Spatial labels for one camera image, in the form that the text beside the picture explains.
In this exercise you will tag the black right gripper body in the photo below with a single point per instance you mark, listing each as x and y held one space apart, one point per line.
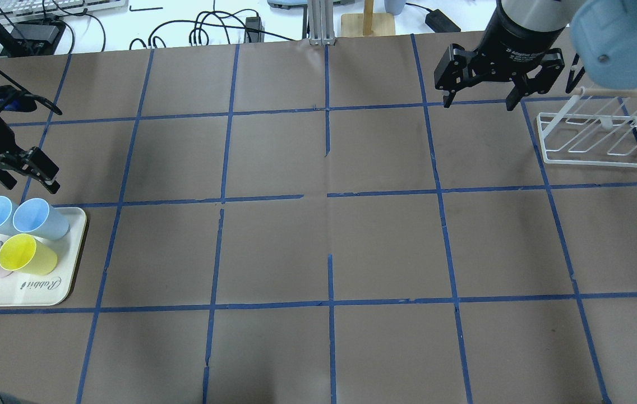
516 38

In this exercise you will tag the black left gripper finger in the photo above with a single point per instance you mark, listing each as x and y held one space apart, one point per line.
7 180
42 169

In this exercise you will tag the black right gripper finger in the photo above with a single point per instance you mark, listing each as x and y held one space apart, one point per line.
451 73
552 65

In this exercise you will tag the light blue plastic cup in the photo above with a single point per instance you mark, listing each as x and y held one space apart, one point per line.
39 218

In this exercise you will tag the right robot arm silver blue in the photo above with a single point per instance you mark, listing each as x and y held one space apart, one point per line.
604 36

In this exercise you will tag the yellow plastic cup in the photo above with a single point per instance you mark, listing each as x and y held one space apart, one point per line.
25 254

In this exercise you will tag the blue cup on desk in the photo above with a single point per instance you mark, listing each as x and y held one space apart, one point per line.
394 7

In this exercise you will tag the black power adapter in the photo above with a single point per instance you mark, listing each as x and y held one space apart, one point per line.
440 23

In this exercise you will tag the wooden stand base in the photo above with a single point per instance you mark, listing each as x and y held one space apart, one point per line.
367 24

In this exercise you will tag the cream serving tray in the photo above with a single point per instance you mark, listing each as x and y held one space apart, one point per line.
23 289

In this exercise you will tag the black keyboard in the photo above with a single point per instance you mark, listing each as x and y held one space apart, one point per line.
36 10

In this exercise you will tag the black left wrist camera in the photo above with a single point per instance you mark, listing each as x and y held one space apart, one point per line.
17 100

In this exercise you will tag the white wire cup rack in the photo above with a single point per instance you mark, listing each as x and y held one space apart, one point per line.
595 126

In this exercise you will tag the aluminium frame post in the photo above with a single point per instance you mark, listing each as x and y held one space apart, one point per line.
320 23

